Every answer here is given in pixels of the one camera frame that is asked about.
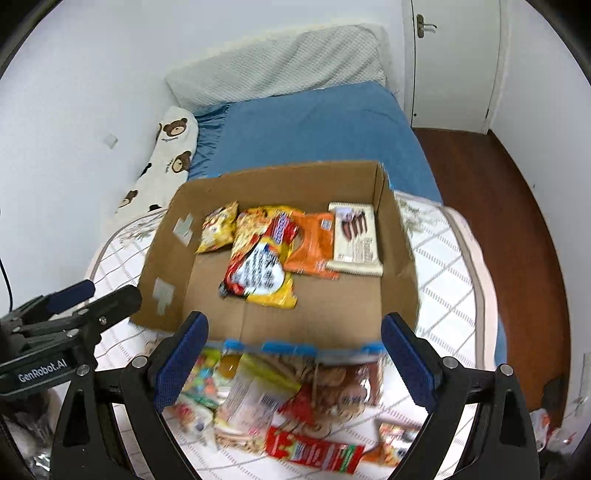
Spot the colourful candy bag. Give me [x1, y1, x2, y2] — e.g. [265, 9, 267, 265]
[178, 348, 222, 435]

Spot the crumpled plastic bag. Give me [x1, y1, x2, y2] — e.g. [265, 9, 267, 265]
[529, 406, 583, 453]

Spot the small yellow snack packet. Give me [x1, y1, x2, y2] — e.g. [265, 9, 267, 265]
[196, 202, 238, 254]

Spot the white crumpled cloth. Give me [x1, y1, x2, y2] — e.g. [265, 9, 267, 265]
[0, 392, 61, 467]

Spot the red snack packet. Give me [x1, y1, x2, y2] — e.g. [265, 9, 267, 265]
[265, 425, 365, 474]

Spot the white chocolate wafer packet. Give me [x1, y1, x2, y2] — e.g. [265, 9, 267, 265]
[325, 202, 385, 277]

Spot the blue edged cookie packet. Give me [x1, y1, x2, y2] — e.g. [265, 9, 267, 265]
[222, 339, 386, 425]

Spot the white quilted printed blanket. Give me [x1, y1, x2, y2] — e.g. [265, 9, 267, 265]
[88, 189, 497, 480]

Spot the clear white snack packet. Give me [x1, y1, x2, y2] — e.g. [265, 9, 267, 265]
[217, 369, 296, 444]

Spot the yellow red noodle packet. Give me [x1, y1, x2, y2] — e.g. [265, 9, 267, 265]
[219, 205, 298, 309]

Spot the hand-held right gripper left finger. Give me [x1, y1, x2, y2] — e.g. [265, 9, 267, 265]
[48, 311, 211, 480]

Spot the small red blue candy bar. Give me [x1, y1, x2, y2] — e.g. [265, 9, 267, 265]
[270, 213, 296, 245]

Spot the orange brown snack packet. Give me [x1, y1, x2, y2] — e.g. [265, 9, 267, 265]
[365, 422, 419, 467]

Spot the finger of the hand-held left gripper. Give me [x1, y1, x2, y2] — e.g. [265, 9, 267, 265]
[0, 279, 96, 326]
[9, 285, 143, 344]

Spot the blue bed sheet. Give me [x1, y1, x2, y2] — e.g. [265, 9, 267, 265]
[187, 82, 509, 365]

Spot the bear print pillow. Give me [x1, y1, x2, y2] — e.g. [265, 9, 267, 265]
[115, 106, 200, 217]

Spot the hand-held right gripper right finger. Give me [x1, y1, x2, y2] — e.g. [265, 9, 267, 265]
[381, 313, 541, 480]

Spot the white door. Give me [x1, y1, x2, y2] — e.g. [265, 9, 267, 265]
[401, 0, 509, 134]

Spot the cardboard box with blue print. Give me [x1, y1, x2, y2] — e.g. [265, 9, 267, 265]
[129, 160, 421, 347]

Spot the grey white pillow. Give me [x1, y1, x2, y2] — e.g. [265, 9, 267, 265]
[165, 24, 389, 114]

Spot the black cable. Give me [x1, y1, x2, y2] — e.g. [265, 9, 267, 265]
[0, 258, 14, 310]

